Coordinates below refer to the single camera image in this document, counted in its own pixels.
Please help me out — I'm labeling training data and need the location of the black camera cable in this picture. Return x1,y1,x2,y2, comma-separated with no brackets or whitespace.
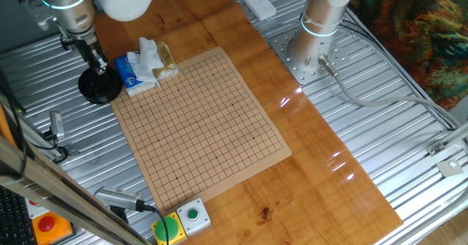
142,203,172,245

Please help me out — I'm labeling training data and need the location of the black bowl of go stones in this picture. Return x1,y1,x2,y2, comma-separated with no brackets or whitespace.
78,64,124,105

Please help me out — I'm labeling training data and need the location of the black keyboard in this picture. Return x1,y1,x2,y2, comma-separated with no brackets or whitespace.
0,186,37,245

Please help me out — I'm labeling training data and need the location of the small silver camera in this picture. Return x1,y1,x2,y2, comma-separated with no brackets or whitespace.
49,110,66,140

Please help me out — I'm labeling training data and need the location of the beige frame beam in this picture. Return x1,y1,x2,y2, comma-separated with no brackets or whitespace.
0,135,153,245

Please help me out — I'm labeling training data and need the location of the colourful painted cloth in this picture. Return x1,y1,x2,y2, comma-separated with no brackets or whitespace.
350,0,468,110

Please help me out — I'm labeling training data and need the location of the gold tissue pack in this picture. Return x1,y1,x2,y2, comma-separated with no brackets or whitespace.
138,37,179,80

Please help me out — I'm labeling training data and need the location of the white box red button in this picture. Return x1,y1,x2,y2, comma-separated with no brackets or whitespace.
24,197,50,219

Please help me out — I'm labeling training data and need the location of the tan go board mat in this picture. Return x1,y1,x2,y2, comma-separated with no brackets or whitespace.
110,46,293,215

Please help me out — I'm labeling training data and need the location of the silver ribbed camera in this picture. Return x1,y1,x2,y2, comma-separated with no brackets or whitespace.
94,186,147,213

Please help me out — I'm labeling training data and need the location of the yellow box green button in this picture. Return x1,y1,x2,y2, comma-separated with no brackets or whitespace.
151,211,188,245

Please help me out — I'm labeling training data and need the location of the wood grain table mat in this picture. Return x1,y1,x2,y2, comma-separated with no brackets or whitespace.
75,0,404,245

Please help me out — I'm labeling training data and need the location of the aluminium camera post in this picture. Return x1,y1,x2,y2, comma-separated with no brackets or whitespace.
0,91,72,162

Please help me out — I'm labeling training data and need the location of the blue tissue pack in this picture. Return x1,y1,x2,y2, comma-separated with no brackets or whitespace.
113,50,161,98

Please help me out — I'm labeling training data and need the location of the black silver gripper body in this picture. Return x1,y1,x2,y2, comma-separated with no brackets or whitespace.
75,36,105,69

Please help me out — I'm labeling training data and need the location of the grey cable with metal plug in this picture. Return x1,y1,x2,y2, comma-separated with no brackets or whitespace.
317,53,462,129

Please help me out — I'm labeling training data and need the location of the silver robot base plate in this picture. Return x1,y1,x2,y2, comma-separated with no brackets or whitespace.
268,29,350,85

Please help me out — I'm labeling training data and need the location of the orange emergency stop box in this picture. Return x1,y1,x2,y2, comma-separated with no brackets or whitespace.
31,211,74,245

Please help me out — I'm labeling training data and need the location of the black hanging cable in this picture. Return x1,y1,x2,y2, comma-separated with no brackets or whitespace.
0,67,29,176

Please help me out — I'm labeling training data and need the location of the silver plate square hole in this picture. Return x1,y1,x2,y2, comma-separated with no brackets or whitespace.
437,159,464,178

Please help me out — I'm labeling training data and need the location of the white box green button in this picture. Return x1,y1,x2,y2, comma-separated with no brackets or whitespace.
176,197,212,238

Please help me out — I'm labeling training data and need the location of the silver corner bracket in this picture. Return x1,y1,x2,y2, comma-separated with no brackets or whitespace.
426,141,445,157
60,146,80,158

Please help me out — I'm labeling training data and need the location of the orange bar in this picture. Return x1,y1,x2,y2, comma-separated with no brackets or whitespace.
0,102,18,147

